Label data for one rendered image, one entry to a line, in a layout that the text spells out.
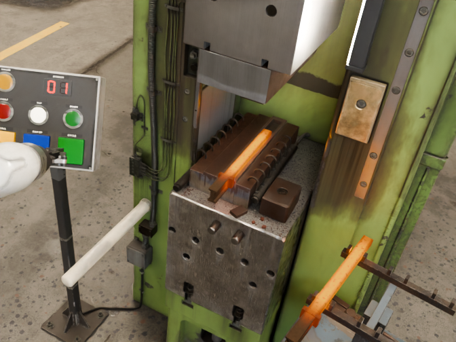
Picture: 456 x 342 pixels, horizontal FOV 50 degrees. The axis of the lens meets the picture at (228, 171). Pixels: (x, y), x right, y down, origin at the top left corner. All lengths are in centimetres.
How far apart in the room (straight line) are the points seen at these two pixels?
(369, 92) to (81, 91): 80
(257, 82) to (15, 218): 188
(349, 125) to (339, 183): 21
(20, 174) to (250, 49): 60
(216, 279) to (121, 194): 140
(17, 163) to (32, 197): 194
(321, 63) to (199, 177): 57
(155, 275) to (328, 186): 96
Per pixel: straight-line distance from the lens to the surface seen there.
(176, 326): 196
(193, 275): 169
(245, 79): 127
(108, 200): 289
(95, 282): 247
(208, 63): 130
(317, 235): 162
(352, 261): 137
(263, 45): 122
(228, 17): 124
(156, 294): 225
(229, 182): 142
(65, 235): 191
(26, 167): 105
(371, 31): 124
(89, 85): 151
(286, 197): 144
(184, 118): 161
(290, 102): 180
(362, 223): 155
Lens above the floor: 187
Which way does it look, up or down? 36 degrees down
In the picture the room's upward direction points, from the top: 8 degrees clockwise
